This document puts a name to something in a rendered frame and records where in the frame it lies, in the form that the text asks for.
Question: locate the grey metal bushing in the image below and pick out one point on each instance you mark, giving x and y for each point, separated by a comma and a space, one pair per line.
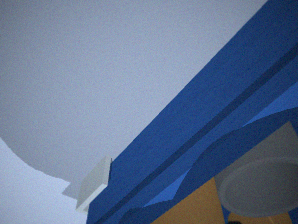
265, 190

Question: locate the bronze bushing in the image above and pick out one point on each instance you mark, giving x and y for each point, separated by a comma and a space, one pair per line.
200, 207
277, 219

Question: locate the blue tray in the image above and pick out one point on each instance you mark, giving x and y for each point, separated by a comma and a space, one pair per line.
247, 91

